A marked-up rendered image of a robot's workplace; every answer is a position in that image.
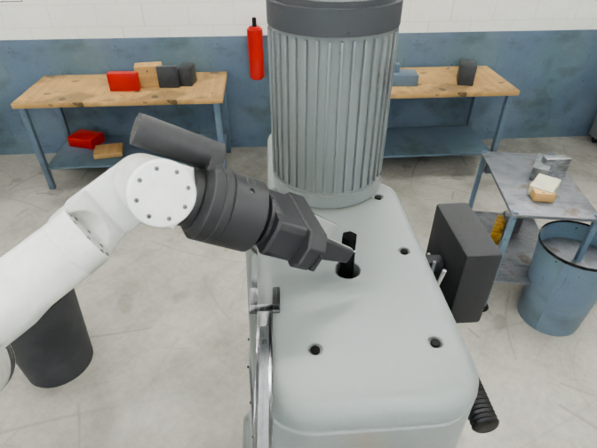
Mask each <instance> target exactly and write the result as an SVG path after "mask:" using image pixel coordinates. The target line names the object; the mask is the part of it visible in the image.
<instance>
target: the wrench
mask: <svg viewBox="0 0 597 448"><path fill-rule="evenodd" d="M280 312H281V309H280V287H274V288H273V304H258V289H257V288H251V292H250V314H257V330H256V358H255V386H254V413H253V440H252V448H274V391H273V313H280Z"/></svg>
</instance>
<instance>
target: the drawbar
mask: <svg viewBox="0 0 597 448"><path fill-rule="evenodd" d="M356 238H357V234H356V233H354V232H352V231H348V232H344V233H343V236H342V244H344V245H346V246H349V247H351V248H352V249H353V250H354V251H355V247H356ZM354 257H355V252H354V253H353V255H352V256H351V258H350V259H349V261H348V262H347V263H343V262H340V271H339V276H340V277H343V278H348V279H350V278H353V275H354Z"/></svg>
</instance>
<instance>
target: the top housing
mask: <svg viewBox="0 0 597 448"><path fill-rule="evenodd" d="M310 208H311V210H312V211H313V213H316V214H318V215H320V216H322V217H324V218H325V219H327V220H330V221H332V222H334V223H336V224H337V226H338V227H337V229H336V230H335V232H334V233H333V235H332V236H331V237H329V238H331V239H333V240H335V241H337V242H340V243H342V236H343V233H344V232H348V231H352V232H354V233H355V234H357V238H356V248H355V257H354V275H353V278H350V279H348V278H343V277H340V276H339V271H340V262H336V261H330V260H321V262H320V263H319V265H318V266H317V268H316V269H315V271H310V270H304V269H300V268H293V267H290V265H289V263H288V261H287V260H281V259H277V258H274V257H270V256H266V255H263V254H261V253H259V249H258V304H273V288H274V287H280V309H281V312H280V313H273V391H274V448H456V446H457V443H458V440H459V438H460V436H461V433H462V431H463V428H464V426H465V424H466V421H467V418H468V416H469V413H470V411H471V410H472V407H473V405H474V401H475V398H476V397H477V394H478V387H479V375H478V372H477V369H476V366H475V363H474V360H473V359H472V356H471V354H470V352H469V350H468V348H467V345H466V343H465V341H464V339H463V337H462V334H461V332H460V330H459V329H458V326H457V323H456V321H455V319H454V317H453V315H452V314H451V311H450V308H449V306H448V304H447V302H446V300H445V298H444V296H443V294H442V290H441V288H440V286H439V285H438V283H437V281H436V278H435V276H434V273H433V271H432V269H431V267H430V265H429V263H428V261H427V259H426V256H425V254H424V252H423V250H422V248H421V246H420V243H419V241H418V239H417V237H416V235H415V232H414V230H413V228H412V226H411V224H410V221H409V219H408V217H407V215H406V213H405V211H404V209H403V207H402V204H401V202H400V199H399V197H398V195H397V194H396V193H395V192H394V191H393V190H392V189H391V188H390V187H388V186H386V185H383V184H380V185H379V188H378V191H377V192H376V193H375V194H374V195H373V196H372V197H370V198H369V199H367V200H365V201H363V202H361V203H359V204H355V205H352V206H348V207H343V208H334V209H325V208H315V207H310Z"/></svg>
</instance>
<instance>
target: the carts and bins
mask: <svg viewBox="0 0 597 448"><path fill-rule="evenodd" d="M570 161H571V158H570V157H569V156H568V155H558V156H556V155H555V154H554V153H549V155H548V154H540V153H538V154H530V153H510V152H491V151H487V150H483V151H482V156H481V160H480V162H479V166H478V170H477V173H476V176H475V180H474V185H473V189H472V192H471V195H470V199H469V202H468V204H469V205H470V207H471V208H472V209H473V205H474V199H475V197H476V193H477V190H478V187H479V183H480V180H481V176H482V171H483V168H484V165H485V163H486V165H487V166H488V168H489V170H490V173H491V175H492V177H493V180H494V181H495V183H496V185H497V188H498V190H499V192H500V194H501V196H502V197H503V199H504V201H505V204H506V207H507V209H508V211H504V212H479V211H474V213H475V215H476V216H477V217H478V219H479V220H480V222H481V223H482V225H483V226H484V227H485V229H486V230H487V232H488V233H489V235H490V237H491V238H492V240H493V241H494V243H495V244H496V245H497V247H498V249H499V250H500V251H501V252H502V260H501V261H500V264H499V267H498V270H497V273H496V276H495V279H494V282H493V284H494V283H504V284H524V286H523V288H522V292H521V297H520V299H519V303H518V312H519V314H520V316H521V318H522V319H523V320H524V321H525V322H526V323H527V324H528V325H529V326H531V327H532V328H534V329H535V330H537V331H539V332H542V333H544V334H547V335H551V336H556V337H564V336H569V335H570V334H573V333H574V332H575V331H576V330H577V328H578V327H579V325H581V324H582V322H583V321H584V319H585V317H586V316H587V315H588V313H589V312H590V310H591V309H592V307H593V305H594V304H595V303H596V301H597V211H596V210H595V209H594V208H593V206H592V205H591V203H590V202H589V201H588V199H587V198H586V197H585V195H584V194H583V192H582V191H581V190H580V188H579V187H578V186H577V184H576V183H575V182H574V180H573V179H571V177H570V176H569V174H568V173H567V170H568V168H569V164H570ZM534 219H547V220H556V221H551V222H548V223H546V224H545V225H544V226H543V227H542V230H541V229H540V230H541V231H540V230H539V228H538V226H537V223H536V222H535V221H534ZM573 220H576V221H573ZM579 221H591V224H590V225H588V224H585V223H582V222H579ZM492 287H493V285H492V286H491V289H490V293H491V290H492ZM489 296H490V294H489ZM488 299H489V297H488V298H487V301H486V304H485V307H484V310H483V312H485V311H487V310H488V309H489V306H488V304H487V302H488ZM10 345H11V346H12V350H13V352H14V355H15V363H16V365H18V366H19V368H20V369H21V371H22V372H23V373H24V375H25V376H26V377H27V378H28V380H29V381H30V383H31V384H33V385H35V386H36V387H39V388H56V387H58V386H62V385H65V384H67V383H69V382H70V381H72V380H74V379H75V378H77V377H78V376H79V375H80V374H82V373H83V372H84V371H85V369H86V368H87V367H88V366H89V364H90V362H91V360H92V356H93V348H92V343H91V340H90V337H89V334H88V332H87V328H86V325H85V322H84V317H83V314H82V311H81V309H80V305H79V302H78V299H77V297H76V291H75V288H73V289H72V290H71V291H70V292H68V293H67V294H66V295H64V296H63V297H62V298H61V299H59V300H58V301H57V302H55V303H54V304H53V305H52V306H51V307H50V308H49V309H48V310H47V311H46V312H45V313H44V315H43V316H42V317H41V318H40V319H39V320H38V321H37V322H36V323H35V324H34V325H33V326H31V327H30V328H29V329H28V330H26V331H25V332H24V333H22V334H21V335H20V336H19V338H17V339H16V340H15V341H13V342H12V343H11V344H10Z"/></svg>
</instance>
